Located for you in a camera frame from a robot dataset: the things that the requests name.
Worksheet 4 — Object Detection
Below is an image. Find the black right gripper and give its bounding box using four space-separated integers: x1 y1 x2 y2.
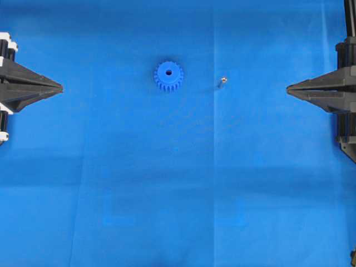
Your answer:
286 36 356 163

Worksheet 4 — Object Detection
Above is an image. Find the black cable at right edge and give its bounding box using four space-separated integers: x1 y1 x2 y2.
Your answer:
343 0 356 39

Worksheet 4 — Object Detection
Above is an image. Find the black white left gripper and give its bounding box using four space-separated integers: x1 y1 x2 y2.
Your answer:
0 32 64 147

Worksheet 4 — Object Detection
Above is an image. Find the blue table mat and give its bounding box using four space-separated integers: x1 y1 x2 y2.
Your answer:
1 1 355 266

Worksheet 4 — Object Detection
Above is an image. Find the blue plastic spur gear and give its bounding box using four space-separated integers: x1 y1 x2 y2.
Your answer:
154 61 184 92

